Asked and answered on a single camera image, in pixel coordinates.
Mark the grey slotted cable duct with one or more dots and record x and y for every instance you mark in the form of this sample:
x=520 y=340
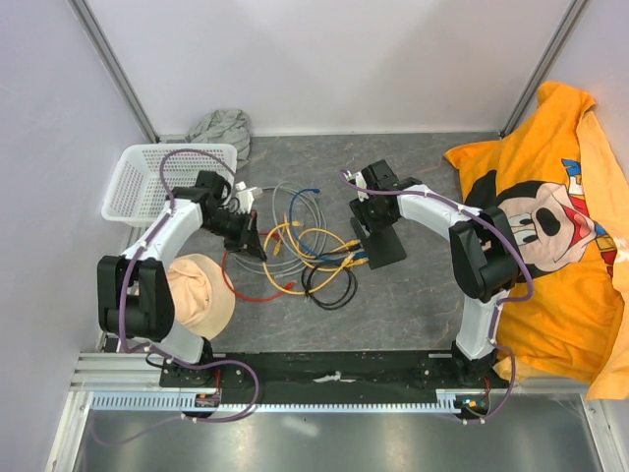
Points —
x=191 y=402

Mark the aluminium frame post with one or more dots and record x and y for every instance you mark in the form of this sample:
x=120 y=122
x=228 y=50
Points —
x=567 y=23
x=103 y=48

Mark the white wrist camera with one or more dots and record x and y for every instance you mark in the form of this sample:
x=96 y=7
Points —
x=246 y=196
x=358 y=180

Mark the right aluminium frame post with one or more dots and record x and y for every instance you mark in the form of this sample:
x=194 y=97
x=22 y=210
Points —
x=567 y=23

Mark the white perforated plastic basket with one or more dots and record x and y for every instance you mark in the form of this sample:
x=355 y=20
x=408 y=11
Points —
x=137 y=194

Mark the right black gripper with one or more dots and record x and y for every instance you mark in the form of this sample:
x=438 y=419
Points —
x=360 y=210

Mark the left aluminium frame post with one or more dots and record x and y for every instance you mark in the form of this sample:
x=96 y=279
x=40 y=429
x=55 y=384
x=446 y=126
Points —
x=103 y=48

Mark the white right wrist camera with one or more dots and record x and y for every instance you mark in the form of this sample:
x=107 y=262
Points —
x=358 y=180

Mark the beige bucket hat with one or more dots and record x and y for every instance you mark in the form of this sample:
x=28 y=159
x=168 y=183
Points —
x=203 y=302

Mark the black network switch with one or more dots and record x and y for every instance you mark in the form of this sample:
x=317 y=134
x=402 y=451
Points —
x=382 y=247

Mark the orange cartoon print shirt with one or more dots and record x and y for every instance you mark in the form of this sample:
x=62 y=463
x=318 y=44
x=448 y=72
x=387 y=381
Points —
x=566 y=199

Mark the grey crumpled cloth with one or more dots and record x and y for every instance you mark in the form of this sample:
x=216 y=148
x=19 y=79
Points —
x=228 y=126

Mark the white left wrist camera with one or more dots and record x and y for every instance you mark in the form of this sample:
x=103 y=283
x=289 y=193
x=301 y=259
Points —
x=246 y=196

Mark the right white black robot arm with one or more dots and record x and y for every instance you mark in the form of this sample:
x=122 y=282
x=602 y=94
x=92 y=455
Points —
x=486 y=261

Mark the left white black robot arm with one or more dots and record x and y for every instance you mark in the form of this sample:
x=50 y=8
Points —
x=133 y=295

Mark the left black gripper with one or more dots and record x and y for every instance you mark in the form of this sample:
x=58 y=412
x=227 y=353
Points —
x=247 y=238

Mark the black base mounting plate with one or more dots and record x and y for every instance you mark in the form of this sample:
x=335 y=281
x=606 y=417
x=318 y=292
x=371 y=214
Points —
x=351 y=375

